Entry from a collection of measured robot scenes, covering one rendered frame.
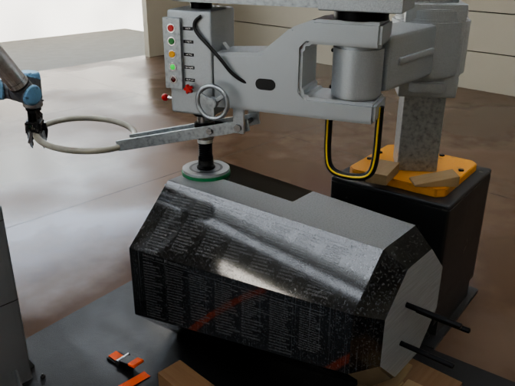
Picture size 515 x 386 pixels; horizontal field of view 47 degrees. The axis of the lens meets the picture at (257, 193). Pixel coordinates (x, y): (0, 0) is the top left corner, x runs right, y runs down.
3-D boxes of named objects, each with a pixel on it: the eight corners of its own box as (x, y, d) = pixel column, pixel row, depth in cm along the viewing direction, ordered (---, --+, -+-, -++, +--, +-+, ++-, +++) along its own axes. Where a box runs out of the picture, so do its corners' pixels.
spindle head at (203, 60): (269, 114, 257) (270, 8, 239) (249, 128, 238) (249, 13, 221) (195, 106, 269) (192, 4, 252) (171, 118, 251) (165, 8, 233)
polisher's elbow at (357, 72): (346, 87, 240) (349, 38, 232) (388, 94, 229) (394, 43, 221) (320, 96, 226) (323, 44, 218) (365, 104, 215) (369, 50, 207)
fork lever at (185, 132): (264, 121, 257) (260, 109, 256) (245, 133, 241) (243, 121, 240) (137, 142, 288) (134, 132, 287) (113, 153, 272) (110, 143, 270)
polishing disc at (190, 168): (172, 171, 265) (172, 168, 265) (205, 158, 280) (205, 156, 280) (206, 181, 253) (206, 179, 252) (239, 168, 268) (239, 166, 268)
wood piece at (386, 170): (378, 169, 287) (379, 159, 285) (398, 172, 283) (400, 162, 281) (364, 182, 271) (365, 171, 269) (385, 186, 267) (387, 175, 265)
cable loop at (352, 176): (378, 182, 238) (385, 106, 226) (375, 185, 235) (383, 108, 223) (323, 174, 246) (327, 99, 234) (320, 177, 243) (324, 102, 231)
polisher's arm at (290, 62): (382, 137, 240) (394, 12, 221) (369, 155, 220) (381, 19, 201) (219, 117, 266) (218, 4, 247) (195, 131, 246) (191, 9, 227)
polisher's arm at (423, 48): (406, 61, 297) (411, 10, 287) (474, 70, 277) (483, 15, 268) (328, 87, 243) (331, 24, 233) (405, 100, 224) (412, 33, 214)
